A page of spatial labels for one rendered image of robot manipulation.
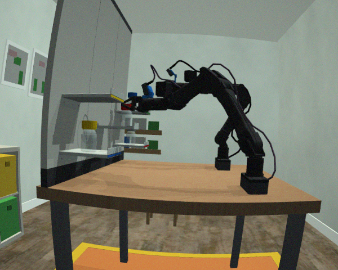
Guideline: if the grey wall panel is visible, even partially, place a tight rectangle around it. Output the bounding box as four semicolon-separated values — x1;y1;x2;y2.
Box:
41;0;132;188

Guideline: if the white bottle with blue cap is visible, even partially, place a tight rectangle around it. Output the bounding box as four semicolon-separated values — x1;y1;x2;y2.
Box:
127;92;137;104

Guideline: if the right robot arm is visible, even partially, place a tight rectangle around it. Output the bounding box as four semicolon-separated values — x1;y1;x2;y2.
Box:
166;69;251;162

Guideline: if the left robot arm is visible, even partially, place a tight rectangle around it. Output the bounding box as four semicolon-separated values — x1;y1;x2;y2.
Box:
152;67;269;183

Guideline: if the clear bottle with yellow cap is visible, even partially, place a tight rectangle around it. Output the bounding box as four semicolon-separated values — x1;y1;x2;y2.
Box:
81;120;97;152

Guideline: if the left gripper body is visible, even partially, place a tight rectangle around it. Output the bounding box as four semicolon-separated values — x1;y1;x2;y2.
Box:
133;86;154;113

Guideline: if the clear glass bottle with grey cap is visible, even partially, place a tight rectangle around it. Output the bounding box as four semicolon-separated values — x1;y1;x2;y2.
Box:
126;129;136;145

